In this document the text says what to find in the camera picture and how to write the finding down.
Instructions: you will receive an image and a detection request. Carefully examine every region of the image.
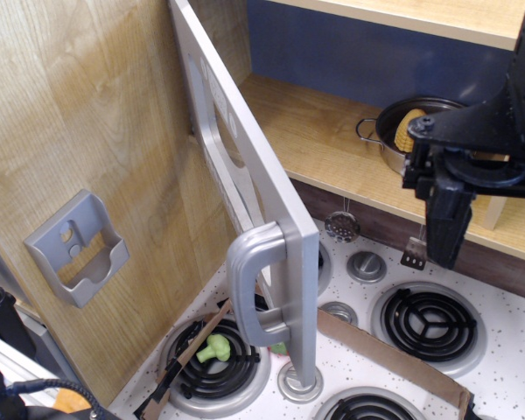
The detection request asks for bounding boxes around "red toy strawberry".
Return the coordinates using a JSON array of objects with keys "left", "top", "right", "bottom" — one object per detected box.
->
[{"left": 269, "top": 343, "right": 289, "bottom": 355}]

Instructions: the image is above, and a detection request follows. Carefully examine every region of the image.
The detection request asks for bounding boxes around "hanging metal skimmer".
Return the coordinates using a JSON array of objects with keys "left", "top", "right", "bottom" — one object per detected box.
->
[{"left": 324, "top": 198, "right": 361, "bottom": 243}]

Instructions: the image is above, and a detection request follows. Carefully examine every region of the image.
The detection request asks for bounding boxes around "small metal pot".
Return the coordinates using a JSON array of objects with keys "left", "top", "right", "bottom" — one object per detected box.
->
[{"left": 355, "top": 96, "right": 465, "bottom": 175}]

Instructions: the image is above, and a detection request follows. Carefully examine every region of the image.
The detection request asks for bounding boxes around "brown cardboard barrier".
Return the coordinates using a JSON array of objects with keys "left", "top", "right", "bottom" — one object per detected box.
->
[{"left": 134, "top": 299, "right": 477, "bottom": 419}]

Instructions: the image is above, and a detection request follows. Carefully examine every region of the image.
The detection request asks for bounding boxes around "grey door handle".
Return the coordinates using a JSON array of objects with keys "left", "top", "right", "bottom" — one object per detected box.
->
[{"left": 227, "top": 222, "right": 291, "bottom": 347}]

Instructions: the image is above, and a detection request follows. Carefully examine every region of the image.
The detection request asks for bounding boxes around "yellow toy corn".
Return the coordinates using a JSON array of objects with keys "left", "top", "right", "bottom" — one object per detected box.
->
[{"left": 394, "top": 108, "right": 426, "bottom": 153}]

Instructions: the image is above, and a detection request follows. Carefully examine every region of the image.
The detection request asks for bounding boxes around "grey stove knob front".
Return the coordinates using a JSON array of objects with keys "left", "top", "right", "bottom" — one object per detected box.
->
[{"left": 276, "top": 362, "right": 324, "bottom": 404}]

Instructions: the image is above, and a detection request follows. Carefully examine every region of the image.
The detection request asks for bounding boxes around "hanging metal spatula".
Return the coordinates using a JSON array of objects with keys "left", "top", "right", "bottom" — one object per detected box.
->
[{"left": 400, "top": 225, "right": 428, "bottom": 270}]

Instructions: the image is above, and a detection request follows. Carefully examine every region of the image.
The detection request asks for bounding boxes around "black burner front left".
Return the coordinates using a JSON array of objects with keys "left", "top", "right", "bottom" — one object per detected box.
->
[{"left": 160, "top": 315, "right": 270, "bottom": 419}]

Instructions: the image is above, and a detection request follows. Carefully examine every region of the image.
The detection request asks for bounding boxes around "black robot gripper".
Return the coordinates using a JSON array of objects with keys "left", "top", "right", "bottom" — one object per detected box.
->
[{"left": 402, "top": 101, "right": 525, "bottom": 270}]

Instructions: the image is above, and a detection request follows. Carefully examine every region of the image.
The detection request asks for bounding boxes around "grey stove knob back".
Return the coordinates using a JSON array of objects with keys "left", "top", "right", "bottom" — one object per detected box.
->
[{"left": 346, "top": 251, "right": 387, "bottom": 284}]

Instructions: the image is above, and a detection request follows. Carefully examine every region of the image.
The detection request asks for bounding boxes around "black burner back left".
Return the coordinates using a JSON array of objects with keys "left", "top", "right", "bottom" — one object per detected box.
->
[{"left": 318, "top": 243, "right": 333, "bottom": 296}]

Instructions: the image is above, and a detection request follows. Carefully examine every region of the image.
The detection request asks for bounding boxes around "black braided cable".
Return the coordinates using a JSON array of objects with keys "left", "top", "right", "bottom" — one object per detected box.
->
[{"left": 0, "top": 378, "right": 101, "bottom": 420}]

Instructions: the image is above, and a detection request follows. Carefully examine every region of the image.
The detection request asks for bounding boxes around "black burner back right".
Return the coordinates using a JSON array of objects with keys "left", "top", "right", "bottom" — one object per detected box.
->
[{"left": 369, "top": 282, "right": 487, "bottom": 378}]

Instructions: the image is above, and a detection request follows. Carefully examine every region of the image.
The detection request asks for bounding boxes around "black burner front right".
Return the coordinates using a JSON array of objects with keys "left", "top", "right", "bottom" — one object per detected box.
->
[{"left": 314, "top": 387, "right": 425, "bottom": 420}]

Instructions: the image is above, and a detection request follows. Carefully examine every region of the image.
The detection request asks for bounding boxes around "grey toy microwave door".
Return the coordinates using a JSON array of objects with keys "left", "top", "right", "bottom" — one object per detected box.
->
[{"left": 170, "top": 1, "right": 319, "bottom": 386}]

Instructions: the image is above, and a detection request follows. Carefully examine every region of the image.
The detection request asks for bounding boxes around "grey stove knob middle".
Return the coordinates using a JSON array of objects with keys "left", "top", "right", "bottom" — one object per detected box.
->
[{"left": 320, "top": 301, "right": 358, "bottom": 326}]

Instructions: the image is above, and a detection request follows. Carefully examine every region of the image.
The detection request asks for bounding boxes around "black burner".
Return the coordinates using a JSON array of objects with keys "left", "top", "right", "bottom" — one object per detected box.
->
[
  {"left": 369, "top": 282, "right": 487, "bottom": 378},
  {"left": 318, "top": 243, "right": 333, "bottom": 296},
  {"left": 160, "top": 315, "right": 270, "bottom": 419},
  {"left": 314, "top": 387, "right": 425, "bottom": 420}
]

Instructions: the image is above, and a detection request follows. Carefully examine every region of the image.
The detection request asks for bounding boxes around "green toy broccoli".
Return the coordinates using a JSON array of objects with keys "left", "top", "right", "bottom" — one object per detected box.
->
[{"left": 196, "top": 334, "right": 231, "bottom": 363}]

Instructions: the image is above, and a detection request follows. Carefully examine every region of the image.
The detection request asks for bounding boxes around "orange object bottom left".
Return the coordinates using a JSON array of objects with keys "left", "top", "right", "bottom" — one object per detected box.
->
[{"left": 52, "top": 388, "right": 91, "bottom": 414}]

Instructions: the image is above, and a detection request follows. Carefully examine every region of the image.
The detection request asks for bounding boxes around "grey wall-mounted holder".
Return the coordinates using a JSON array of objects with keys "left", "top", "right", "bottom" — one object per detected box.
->
[{"left": 24, "top": 189, "right": 130, "bottom": 308}]

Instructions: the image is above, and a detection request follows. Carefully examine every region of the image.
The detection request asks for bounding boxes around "black equipment left edge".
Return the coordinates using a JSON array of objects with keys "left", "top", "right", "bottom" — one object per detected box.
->
[{"left": 0, "top": 287, "right": 36, "bottom": 360}]

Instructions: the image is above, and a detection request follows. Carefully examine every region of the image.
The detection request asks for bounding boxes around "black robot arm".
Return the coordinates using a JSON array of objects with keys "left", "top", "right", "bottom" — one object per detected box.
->
[{"left": 402, "top": 16, "right": 525, "bottom": 269}]

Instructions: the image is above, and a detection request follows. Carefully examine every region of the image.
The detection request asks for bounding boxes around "grey stove knob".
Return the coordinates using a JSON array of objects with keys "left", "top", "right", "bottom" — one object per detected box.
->
[
  {"left": 276, "top": 362, "right": 324, "bottom": 404},
  {"left": 320, "top": 301, "right": 358, "bottom": 326},
  {"left": 346, "top": 251, "right": 387, "bottom": 284}
]

